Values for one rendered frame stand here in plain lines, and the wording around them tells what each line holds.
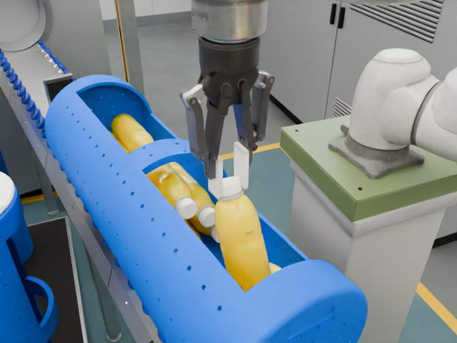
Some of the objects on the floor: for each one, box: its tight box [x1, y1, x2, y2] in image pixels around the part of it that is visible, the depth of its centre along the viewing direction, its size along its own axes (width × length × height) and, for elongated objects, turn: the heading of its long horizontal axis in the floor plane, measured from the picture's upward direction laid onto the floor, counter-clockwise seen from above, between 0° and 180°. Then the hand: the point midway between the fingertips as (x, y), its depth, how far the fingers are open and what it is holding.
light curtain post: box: [114, 0, 146, 99], centre depth 192 cm, size 6×6×170 cm
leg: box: [24, 133, 59, 216], centre depth 242 cm, size 6×6×63 cm
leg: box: [84, 244, 121, 342], centre depth 174 cm, size 6×6×63 cm
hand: (228, 171), depth 65 cm, fingers closed on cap, 4 cm apart
